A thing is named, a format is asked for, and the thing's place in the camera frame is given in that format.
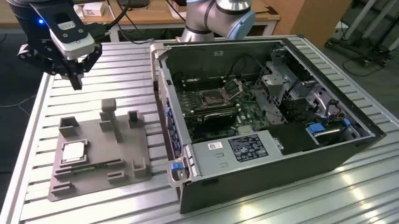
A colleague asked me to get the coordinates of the white cardboard box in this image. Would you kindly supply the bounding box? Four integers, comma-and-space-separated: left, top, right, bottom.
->
82, 3, 107, 17

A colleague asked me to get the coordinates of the silver metal drive cage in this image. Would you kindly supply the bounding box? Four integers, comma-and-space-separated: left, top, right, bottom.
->
258, 48, 313, 124

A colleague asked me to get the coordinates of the black camera cable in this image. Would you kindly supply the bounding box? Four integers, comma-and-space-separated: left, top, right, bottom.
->
84, 0, 132, 40

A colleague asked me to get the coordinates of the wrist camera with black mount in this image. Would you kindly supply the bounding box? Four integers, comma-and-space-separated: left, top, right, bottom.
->
30, 0, 96, 60

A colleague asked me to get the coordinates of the metal socket cover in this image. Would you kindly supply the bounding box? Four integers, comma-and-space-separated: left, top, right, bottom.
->
223, 78, 247, 96

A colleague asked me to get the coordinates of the silver CPU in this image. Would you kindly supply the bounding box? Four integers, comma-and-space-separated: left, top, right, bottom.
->
62, 141, 91, 163

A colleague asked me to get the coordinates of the black cable with silver plug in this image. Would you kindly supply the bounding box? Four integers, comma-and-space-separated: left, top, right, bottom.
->
123, 38, 156, 46

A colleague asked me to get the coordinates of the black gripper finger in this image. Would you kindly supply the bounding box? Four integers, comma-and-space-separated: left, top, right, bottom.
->
75, 43, 104, 91
18, 43, 78, 91

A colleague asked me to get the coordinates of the thin white floor cable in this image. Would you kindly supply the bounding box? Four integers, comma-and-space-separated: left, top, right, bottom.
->
0, 95, 36, 109

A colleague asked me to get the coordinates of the black looped wire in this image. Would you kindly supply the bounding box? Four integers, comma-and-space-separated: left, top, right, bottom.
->
228, 54, 266, 82

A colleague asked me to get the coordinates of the silver chipset heatsink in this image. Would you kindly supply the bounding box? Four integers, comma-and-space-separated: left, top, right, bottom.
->
235, 126, 258, 134

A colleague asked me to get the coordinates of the black graphics card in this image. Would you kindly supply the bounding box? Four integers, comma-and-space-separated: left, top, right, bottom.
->
191, 107, 238, 131

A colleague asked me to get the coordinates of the grey parts rack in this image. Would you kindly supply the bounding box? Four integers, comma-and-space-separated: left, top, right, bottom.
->
47, 98, 154, 203

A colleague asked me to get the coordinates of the wooden desk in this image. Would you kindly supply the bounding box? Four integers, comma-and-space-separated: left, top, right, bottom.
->
74, 0, 282, 43

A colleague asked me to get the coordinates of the large blue disk clip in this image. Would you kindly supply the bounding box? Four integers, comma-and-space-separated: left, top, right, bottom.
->
307, 123, 327, 139

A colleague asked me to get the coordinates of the black floor cable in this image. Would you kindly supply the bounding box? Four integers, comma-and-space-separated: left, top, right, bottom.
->
342, 55, 389, 77

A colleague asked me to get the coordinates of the wooden cabinet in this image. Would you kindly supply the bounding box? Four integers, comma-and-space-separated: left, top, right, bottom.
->
290, 0, 353, 37

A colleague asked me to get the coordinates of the CPU socket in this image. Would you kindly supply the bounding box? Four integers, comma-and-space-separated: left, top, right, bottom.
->
199, 89, 232, 106

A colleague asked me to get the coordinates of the wheeled equipment cart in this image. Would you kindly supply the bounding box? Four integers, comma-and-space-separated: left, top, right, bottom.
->
326, 0, 399, 68

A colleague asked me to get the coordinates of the green RAM stick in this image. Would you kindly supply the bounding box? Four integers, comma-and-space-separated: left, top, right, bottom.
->
70, 161, 124, 175

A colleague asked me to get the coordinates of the black open PC case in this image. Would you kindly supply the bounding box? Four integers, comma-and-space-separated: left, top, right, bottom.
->
150, 37, 387, 214

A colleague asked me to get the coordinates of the dark monitor foot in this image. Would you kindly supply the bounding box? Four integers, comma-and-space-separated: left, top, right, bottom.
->
123, 0, 151, 7

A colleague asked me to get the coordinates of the flat brown cardboard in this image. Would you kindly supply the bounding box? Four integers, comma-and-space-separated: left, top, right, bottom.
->
248, 4, 275, 15

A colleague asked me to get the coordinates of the green motherboard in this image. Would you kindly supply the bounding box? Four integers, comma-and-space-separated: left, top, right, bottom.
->
174, 77, 272, 143

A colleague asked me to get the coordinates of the grey power supply unit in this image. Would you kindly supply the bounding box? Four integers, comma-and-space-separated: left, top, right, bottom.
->
190, 130, 283, 177

